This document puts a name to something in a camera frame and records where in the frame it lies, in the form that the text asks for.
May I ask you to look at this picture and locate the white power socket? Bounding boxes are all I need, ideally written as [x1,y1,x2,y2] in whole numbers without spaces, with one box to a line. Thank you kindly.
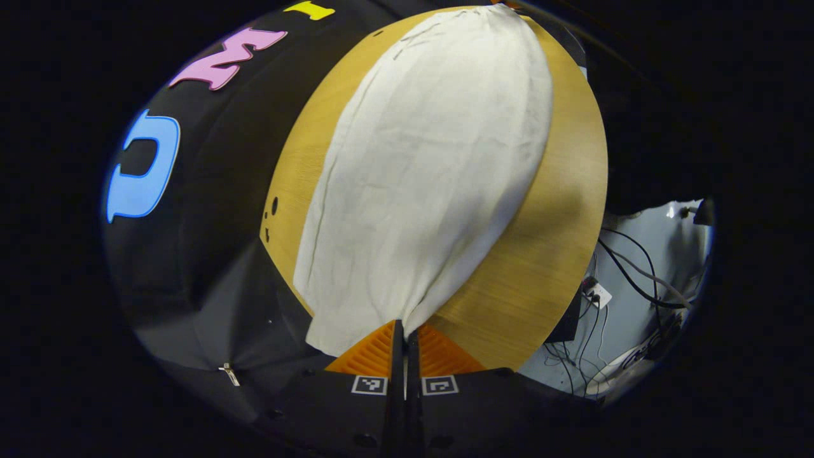
[584,282,613,310]

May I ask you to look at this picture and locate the black table leg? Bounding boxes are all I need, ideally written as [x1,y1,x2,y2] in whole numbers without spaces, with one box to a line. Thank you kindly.
[546,285,583,345]

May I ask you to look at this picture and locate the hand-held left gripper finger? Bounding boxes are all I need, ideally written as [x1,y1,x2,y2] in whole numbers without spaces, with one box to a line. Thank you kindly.
[406,324,593,458]
[254,320,406,458]

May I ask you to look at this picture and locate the white jeans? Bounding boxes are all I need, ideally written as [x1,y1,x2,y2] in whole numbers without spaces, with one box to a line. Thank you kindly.
[293,5,554,358]

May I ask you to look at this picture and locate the grey floor cable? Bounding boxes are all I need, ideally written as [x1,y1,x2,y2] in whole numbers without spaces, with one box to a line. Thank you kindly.
[601,245,695,310]

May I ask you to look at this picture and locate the black floor cable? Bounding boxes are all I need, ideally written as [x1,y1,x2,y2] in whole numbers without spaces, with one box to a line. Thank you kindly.
[597,226,692,311]

